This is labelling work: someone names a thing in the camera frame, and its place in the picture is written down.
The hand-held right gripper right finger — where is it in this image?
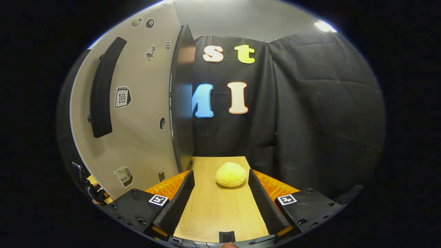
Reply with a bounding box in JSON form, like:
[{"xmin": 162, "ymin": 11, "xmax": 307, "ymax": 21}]
[{"xmin": 248, "ymin": 169, "xmax": 345, "ymax": 236}]

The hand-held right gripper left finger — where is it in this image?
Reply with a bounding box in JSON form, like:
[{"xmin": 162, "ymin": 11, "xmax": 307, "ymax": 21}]
[{"xmin": 103, "ymin": 169, "xmax": 195, "ymax": 241}]

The white cabinet door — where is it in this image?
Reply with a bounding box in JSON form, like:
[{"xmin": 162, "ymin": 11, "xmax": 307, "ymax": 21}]
[{"xmin": 69, "ymin": 0, "xmax": 183, "ymax": 200}]

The black door handle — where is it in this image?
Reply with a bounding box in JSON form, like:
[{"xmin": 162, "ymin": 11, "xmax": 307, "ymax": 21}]
[{"xmin": 87, "ymin": 37, "xmax": 127, "ymax": 138}]

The black backdrop cloth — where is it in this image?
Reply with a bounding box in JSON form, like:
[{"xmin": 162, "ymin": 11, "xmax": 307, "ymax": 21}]
[{"xmin": 191, "ymin": 31, "xmax": 386, "ymax": 200}]

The ceiling light panel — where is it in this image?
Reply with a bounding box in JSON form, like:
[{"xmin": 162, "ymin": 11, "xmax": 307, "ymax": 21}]
[{"xmin": 314, "ymin": 20, "xmax": 338, "ymax": 33}]

